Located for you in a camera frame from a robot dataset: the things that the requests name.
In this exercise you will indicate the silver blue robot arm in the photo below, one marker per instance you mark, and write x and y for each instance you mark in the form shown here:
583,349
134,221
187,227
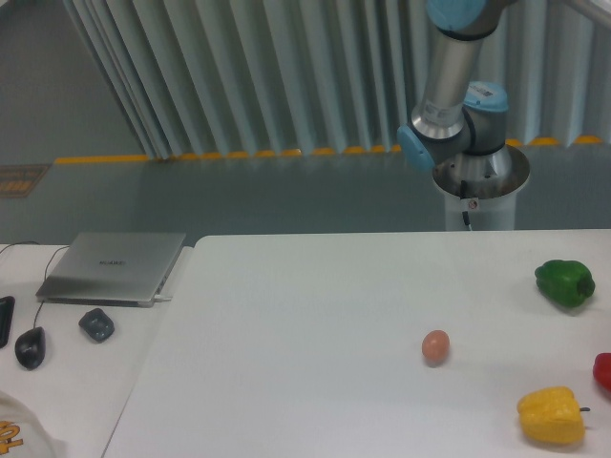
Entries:
438,128

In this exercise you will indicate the white usb dongle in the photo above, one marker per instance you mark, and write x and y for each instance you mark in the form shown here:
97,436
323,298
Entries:
160,298

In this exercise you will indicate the brown egg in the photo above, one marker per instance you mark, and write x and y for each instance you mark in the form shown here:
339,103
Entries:
435,347

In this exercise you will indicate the white folding partition screen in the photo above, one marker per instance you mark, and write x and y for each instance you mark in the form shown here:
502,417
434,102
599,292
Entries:
240,78

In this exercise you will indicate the silver closed laptop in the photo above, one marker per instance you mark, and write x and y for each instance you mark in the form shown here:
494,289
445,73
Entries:
126,269

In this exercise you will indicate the green bell pepper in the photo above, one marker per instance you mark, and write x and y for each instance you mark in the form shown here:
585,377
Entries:
568,283

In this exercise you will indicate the black computer mouse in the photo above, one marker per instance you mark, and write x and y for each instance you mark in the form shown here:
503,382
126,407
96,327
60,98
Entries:
30,348

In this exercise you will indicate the black flat device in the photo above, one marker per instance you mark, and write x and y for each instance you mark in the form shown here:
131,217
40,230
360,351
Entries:
7,304

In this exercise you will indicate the yellow bell pepper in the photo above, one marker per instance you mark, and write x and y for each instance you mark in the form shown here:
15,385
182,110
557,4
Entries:
551,415

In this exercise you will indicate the red bell pepper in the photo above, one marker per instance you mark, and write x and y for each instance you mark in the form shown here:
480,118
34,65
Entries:
602,370

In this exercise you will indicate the white cloth orange lettering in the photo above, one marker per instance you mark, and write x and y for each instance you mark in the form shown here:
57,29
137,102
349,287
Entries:
22,434

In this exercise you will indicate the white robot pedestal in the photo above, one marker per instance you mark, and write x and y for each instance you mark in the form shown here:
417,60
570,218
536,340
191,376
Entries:
480,192

